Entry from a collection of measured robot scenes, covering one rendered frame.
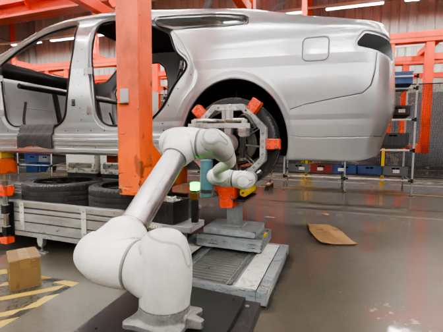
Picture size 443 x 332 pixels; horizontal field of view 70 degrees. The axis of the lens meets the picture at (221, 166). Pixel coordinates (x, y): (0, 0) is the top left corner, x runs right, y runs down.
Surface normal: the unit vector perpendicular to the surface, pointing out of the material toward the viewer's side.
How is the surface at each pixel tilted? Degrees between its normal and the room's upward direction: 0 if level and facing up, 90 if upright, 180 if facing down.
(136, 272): 83
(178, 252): 72
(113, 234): 34
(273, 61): 90
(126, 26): 90
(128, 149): 90
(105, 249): 48
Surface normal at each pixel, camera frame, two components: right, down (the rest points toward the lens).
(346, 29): -0.32, -0.08
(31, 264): 0.60, 0.07
